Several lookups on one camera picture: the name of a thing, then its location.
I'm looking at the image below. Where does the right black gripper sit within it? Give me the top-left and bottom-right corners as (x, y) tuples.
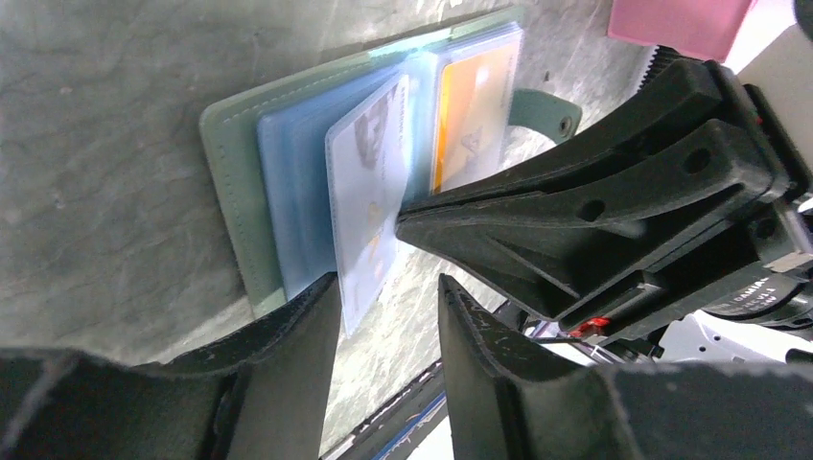
(397, 58), (812, 341)

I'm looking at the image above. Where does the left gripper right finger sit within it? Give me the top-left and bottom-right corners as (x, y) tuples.
(438, 274), (812, 459)

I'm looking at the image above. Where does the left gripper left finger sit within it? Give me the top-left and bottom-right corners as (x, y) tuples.
(1, 272), (341, 459)

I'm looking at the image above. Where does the green card holder wallet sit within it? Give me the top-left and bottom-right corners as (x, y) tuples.
(199, 8), (582, 312)

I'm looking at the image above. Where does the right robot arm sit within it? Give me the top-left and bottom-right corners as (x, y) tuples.
(397, 1), (812, 362)

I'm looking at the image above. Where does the orange credit card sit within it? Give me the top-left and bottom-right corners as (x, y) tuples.
(431, 39), (521, 194)

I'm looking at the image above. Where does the pink plastic tray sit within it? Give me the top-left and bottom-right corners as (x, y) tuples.
(607, 0), (754, 62)

